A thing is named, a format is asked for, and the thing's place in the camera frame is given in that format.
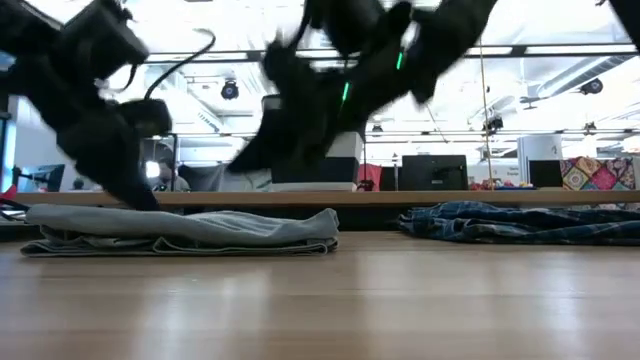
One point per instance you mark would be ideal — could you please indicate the grey garment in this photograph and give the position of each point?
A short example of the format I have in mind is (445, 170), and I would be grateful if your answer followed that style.
(200, 227)

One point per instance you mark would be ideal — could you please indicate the red object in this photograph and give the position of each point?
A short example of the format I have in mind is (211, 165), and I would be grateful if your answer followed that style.
(370, 172)

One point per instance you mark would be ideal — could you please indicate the black-legged background table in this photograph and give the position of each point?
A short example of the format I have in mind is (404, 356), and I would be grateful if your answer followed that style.
(175, 150)

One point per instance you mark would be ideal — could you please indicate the black ceiling light rail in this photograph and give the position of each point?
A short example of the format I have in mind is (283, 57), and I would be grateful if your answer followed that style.
(550, 50)

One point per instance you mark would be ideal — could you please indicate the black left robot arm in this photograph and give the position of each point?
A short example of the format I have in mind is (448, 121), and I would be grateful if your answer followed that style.
(25, 30)

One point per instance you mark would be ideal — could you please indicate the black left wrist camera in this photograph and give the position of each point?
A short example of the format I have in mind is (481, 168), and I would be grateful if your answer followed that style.
(100, 40)

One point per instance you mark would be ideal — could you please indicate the navy white striped laundry bin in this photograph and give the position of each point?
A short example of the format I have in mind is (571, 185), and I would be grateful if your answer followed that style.
(320, 172)

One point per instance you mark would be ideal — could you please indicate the black equipment case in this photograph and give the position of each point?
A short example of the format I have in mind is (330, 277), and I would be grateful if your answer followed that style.
(435, 172)

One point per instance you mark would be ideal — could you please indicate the black ceiling spotlight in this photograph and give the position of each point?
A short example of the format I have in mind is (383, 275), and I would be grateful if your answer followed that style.
(494, 125)
(230, 91)
(377, 129)
(592, 86)

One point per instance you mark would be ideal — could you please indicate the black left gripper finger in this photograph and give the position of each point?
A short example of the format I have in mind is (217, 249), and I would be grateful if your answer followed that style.
(147, 117)
(110, 160)

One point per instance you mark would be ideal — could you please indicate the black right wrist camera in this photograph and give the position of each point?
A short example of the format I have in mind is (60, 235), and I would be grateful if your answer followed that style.
(350, 25)

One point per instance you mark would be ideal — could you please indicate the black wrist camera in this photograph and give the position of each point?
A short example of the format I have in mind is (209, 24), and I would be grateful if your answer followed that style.
(350, 25)
(100, 40)

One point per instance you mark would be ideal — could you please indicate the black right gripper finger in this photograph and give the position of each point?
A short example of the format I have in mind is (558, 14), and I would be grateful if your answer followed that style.
(290, 70)
(290, 140)

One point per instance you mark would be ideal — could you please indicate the red tool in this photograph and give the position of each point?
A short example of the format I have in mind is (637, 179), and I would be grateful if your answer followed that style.
(9, 192)

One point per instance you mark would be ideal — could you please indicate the colourful patchwork quilt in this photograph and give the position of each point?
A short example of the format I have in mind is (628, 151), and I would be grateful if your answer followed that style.
(600, 175)

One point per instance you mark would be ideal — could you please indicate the person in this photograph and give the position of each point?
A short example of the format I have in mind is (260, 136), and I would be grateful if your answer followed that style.
(78, 184)
(172, 185)

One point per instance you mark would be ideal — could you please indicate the grey ceiling duct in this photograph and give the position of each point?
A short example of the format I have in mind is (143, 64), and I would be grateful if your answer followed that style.
(575, 80)

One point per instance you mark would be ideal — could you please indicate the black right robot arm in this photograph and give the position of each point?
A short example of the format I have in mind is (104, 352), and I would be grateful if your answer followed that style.
(450, 30)

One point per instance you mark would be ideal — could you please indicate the blue plaid pajama pants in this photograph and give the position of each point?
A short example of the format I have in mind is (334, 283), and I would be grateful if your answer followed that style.
(500, 225)

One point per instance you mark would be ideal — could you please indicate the black computer monitor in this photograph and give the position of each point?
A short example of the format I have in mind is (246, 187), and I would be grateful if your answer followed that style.
(50, 176)
(545, 173)

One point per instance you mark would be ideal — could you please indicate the grey covered furniture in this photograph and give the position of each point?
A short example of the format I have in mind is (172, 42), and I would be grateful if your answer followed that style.
(205, 177)

